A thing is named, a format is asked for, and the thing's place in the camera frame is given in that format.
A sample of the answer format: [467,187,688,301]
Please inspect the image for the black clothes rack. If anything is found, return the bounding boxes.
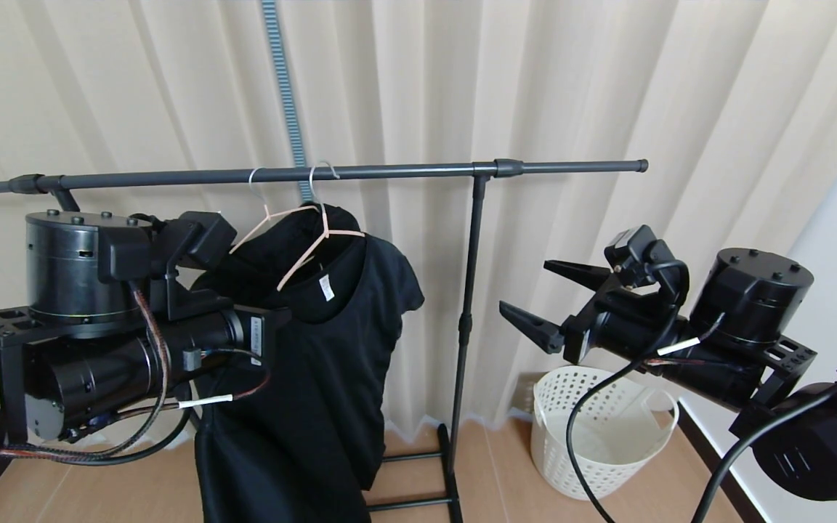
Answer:
[0,158,650,523]

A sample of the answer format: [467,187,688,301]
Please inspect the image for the black shorts with green print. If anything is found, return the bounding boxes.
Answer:
[197,203,363,306]

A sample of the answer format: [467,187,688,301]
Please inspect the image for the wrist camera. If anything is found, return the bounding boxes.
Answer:
[148,211,238,321]
[604,224,690,293]

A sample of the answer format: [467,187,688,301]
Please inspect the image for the grey ribbed strip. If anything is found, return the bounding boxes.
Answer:
[260,0,315,203]

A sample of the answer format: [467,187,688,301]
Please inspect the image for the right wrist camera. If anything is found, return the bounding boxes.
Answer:
[604,224,690,293]

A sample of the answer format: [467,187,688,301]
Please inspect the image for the white curtain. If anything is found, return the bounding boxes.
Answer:
[0,0,837,455]

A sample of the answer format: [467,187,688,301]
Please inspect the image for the pink clothes hanger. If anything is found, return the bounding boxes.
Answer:
[276,161,366,293]
[228,168,323,255]

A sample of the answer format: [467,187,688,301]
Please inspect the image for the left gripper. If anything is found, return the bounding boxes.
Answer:
[147,306,293,394]

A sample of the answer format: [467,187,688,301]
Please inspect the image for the black garment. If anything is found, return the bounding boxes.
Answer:
[195,234,426,523]

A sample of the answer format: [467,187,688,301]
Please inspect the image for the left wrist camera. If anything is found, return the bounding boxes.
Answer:
[148,211,238,321]

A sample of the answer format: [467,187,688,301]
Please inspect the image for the white laundry basket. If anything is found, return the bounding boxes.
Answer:
[531,365,680,501]

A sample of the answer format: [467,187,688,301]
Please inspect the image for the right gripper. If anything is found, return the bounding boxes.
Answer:
[499,260,687,365]

